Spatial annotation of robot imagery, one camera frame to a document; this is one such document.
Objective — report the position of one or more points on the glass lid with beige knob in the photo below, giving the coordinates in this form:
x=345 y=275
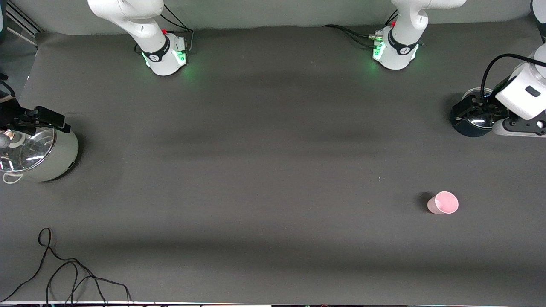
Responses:
x=34 y=149

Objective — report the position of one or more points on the glass lid with blue knob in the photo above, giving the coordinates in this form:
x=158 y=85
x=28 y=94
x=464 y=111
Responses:
x=480 y=123

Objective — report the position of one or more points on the aluminium frame rail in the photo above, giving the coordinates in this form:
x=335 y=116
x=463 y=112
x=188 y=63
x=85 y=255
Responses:
x=23 y=19

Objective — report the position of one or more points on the dark grey table mat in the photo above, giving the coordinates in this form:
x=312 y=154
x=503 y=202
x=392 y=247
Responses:
x=273 y=170

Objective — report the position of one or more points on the pink plastic cup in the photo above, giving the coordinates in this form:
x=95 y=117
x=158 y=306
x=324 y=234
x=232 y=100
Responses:
x=443 y=204

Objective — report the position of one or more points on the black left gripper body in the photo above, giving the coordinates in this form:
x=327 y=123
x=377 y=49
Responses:
x=485 y=106

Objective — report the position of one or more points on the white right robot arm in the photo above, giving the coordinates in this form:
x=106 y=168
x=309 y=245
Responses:
x=123 y=13

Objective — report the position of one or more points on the dark blue saucepan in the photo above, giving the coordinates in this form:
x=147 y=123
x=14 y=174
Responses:
x=469 y=131

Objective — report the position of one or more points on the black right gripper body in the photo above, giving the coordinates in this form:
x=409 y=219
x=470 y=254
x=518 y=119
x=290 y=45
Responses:
x=12 y=116

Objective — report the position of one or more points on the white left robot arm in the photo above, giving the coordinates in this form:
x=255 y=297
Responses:
x=405 y=21

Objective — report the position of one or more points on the grey-green cooking pot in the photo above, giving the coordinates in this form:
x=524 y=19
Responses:
x=59 y=157

